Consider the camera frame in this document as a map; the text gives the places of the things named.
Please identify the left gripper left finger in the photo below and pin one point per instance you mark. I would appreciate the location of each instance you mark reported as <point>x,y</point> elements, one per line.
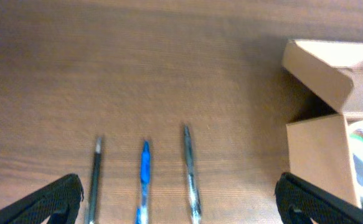
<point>58,202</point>

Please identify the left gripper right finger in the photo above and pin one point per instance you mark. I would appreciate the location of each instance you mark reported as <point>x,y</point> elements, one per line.
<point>299,201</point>

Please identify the black pen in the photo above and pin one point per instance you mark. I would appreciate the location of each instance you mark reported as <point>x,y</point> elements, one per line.
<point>91,207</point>

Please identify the blue pen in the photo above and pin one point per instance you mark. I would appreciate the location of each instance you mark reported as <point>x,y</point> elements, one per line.
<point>142,214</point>

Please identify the dark grey pen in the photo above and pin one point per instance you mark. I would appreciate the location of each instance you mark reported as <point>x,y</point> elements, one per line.
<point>194,197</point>

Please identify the open brown cardboard box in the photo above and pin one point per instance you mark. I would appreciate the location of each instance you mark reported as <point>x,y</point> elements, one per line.
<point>319,148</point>

